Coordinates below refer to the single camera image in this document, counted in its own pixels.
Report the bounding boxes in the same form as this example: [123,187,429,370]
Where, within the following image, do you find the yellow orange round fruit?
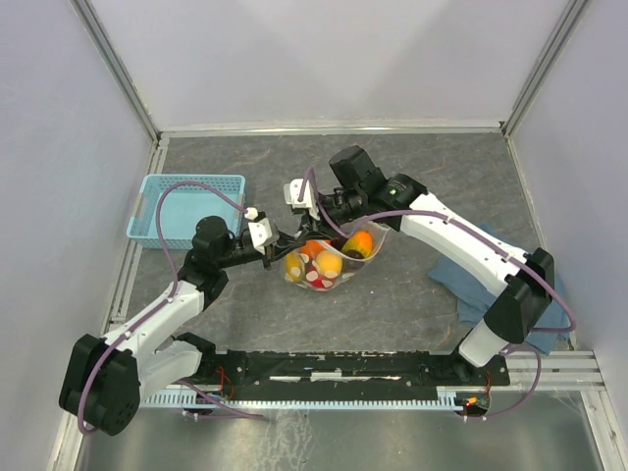
[285,251,305,283]

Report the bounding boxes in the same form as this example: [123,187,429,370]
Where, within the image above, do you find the green yellow mango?
[340,231,374,258]

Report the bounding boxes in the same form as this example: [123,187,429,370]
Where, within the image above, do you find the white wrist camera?
[284,179,318,218]
[243,207,278,254]

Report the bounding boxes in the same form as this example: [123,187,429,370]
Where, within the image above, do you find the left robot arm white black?
[59,216,305,436]

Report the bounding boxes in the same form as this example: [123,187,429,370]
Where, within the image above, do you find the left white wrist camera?
[243,207,278,254]

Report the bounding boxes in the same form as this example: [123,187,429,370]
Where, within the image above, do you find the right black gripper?
[296,188,365,243]

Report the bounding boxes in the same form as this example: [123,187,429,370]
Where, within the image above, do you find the red apple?
[306,270,339,290]

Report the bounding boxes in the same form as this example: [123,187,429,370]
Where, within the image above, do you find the blue cloth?
[429,223,573,355]

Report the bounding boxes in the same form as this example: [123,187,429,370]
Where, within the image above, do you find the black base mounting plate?
[176,333,510,405]

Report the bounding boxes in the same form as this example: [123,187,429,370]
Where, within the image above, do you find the small yellow fruit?
[314,250,343,275]

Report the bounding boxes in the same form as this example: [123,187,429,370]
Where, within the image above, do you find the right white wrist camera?
[284,179,318,218]

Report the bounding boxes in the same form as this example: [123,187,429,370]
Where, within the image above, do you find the clear zip top bag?
[282,222,389,292]

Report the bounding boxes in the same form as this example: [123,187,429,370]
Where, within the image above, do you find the light blue plastic basket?
[127,174,245,250]

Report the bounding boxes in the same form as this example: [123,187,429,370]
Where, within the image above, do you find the light blue cable duct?
[140,387,462,411]

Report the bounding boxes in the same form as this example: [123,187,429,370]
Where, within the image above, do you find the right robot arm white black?
[284,145,556,384]

